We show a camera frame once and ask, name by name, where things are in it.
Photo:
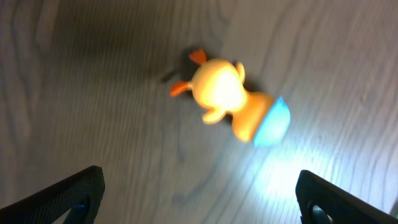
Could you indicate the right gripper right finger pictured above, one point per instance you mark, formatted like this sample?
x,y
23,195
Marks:
x,y
322,202

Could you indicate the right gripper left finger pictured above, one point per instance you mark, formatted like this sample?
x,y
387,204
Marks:
x,y
79,196

